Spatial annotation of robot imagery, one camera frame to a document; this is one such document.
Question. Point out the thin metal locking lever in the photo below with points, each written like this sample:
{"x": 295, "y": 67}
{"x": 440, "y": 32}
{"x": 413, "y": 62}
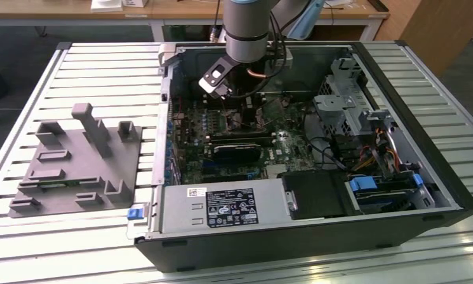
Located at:
{"x": 223, "y": 105}
{"x": 276, "y": 119}

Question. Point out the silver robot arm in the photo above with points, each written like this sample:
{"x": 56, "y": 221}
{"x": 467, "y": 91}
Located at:
{"x": 247, "y": 29}

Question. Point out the CPU socket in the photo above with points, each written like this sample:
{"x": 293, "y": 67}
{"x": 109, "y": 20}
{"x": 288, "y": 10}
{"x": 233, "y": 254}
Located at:
{"x": 232, "y": 122}

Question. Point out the black graphics card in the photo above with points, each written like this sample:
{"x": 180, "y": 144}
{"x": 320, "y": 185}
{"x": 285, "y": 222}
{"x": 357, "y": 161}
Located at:
{"x": 236, "y": 154}

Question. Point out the green motherboard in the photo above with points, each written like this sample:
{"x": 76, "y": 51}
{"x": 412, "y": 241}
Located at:
{"x": 288, "y": 145}

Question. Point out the small silver heat sink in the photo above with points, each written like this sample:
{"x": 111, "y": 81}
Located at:
{"x": 277, "y": 169}

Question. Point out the silver metal drive cage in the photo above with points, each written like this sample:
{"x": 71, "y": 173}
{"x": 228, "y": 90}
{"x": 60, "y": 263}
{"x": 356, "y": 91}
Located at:
{"x": 339, "y": 124}

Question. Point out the silver power supply unit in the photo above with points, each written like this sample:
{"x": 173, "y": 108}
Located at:
{"x": 177, "y": 207}

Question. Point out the hard disk in blue carrier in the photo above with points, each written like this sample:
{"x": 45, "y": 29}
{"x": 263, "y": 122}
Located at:
{"x": 363, "y": 184}

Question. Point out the blue plastic latch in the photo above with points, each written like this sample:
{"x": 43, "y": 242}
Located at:
{"x": 417, "y": 181}
{"x": 135, "y": 214}

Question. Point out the grey parts rack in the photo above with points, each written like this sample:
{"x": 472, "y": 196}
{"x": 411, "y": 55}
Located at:
{"x": 83, "y": 165}

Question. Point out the black PC case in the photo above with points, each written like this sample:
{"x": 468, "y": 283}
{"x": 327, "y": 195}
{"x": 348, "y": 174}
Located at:
{"x": 260, "y": 251}

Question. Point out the small white box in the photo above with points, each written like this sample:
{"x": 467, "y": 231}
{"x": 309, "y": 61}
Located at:
{"x": 136, "y": 3}

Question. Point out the green RAM stick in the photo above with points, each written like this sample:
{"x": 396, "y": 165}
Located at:
{"x": 57, "y": 184}

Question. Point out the wooden cabinet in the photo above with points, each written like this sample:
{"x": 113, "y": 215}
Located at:
{"x": 437, "y": 29}

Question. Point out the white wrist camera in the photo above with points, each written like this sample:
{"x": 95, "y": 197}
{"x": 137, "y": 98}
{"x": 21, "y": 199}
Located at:
{"x": 215, "y": 78}

